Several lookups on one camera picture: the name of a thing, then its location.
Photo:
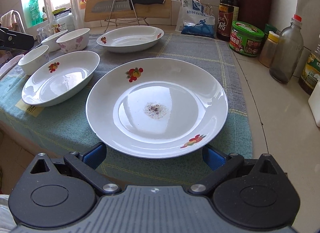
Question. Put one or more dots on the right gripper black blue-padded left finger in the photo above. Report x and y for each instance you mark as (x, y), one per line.
(83, 166)

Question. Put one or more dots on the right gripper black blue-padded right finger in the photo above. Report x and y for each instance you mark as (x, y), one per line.
(223, 166)

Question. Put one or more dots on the plain white bowl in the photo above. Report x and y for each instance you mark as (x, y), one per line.
(34, 59)

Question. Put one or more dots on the oval white dish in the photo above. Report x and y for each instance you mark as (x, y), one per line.
(130, 39)
(60, 79)

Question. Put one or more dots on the large round white plate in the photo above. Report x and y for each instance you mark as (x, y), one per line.
(157, 108)

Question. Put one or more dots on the chrome sink faucet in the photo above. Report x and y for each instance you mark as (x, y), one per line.
(19, 20)

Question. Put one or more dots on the white rag on faucet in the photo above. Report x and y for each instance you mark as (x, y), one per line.
(8, 20)

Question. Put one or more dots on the clear drinking glass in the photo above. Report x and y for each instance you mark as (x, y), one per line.
(44, 32)

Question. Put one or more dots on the green dish soap bottle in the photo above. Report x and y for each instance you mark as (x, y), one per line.
(35, 13)

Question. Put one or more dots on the white bowl behind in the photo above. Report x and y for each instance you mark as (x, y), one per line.
(51, 41)

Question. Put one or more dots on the clear glass jar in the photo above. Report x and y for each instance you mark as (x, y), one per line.
(63, 20)

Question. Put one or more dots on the white bowl pink flowers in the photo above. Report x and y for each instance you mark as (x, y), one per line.
(73, 41)

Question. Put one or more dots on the cling film roll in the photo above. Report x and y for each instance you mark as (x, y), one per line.
(77, 18)

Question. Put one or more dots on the white object right edge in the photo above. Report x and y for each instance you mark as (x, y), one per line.
(314, 103)

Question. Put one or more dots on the yellow-capped spice jar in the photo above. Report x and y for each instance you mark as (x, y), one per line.
(269, 49)

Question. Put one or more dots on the cooking oil bottle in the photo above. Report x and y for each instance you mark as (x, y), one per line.
(310, 73)

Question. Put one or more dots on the green lidded sauce jar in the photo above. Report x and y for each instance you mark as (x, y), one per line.
(245, 39)

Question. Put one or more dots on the red-capped glass bottle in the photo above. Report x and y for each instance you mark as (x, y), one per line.
(288, 51)

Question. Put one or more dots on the green-capped small jar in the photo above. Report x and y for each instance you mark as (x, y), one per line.
(268, 28)

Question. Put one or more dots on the blue white salt bag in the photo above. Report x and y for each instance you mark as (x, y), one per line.
(194, 18)

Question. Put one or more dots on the dark vinegar bottle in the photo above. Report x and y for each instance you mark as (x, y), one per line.
(228, 12)

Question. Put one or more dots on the dark red utensil holder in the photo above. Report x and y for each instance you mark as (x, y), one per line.
(255, 12)

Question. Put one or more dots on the black-handled kitchen knife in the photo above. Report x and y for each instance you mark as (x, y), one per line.
(121, 5)

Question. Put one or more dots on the wire board rack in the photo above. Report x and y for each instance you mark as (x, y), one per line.
(124, 19)

